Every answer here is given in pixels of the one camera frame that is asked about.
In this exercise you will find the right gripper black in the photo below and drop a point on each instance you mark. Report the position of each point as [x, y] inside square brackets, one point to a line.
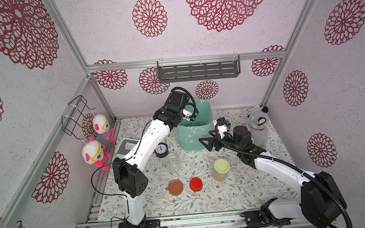
[217, 142]

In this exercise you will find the glass peanut jar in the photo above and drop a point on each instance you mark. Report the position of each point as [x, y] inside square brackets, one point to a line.
[173, 162]

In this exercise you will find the red jar lid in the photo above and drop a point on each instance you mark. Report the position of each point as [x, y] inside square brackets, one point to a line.
[196, 184]

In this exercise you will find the brown jar lid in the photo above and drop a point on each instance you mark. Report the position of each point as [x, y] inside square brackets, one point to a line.
[175, 187]

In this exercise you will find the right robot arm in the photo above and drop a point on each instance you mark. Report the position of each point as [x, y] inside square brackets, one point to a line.
[320, 202]

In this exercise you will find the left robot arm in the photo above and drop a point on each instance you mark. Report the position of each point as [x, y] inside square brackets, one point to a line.
[128, 171]

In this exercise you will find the green lid peanut jar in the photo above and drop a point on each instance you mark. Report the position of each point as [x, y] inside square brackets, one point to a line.
[221, 169]

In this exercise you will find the green trash bin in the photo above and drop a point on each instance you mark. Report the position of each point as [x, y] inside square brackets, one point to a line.
[189, 132]

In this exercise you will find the black alarm clock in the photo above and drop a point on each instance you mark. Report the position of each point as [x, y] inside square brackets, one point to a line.
[161, 150]

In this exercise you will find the grey husky plush toy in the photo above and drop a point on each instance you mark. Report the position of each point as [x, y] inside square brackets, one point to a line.
[258, 121]

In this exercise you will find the plush toy blue dotted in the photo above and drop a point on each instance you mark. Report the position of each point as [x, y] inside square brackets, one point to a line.
[102, 126]

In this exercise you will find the plush toy red striped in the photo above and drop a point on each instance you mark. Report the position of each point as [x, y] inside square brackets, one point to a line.
[93, 153]

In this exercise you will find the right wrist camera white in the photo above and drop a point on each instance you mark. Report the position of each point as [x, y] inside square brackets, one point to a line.
[223, 126]

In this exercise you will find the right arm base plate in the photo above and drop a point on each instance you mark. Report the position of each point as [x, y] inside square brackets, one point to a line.
[260, 218]

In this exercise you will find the dark grey wall shelf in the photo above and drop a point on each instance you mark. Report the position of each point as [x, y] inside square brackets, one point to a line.
[199, 71]

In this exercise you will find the black wire wall rack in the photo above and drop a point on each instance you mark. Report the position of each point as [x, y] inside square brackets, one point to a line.
[78, 123]

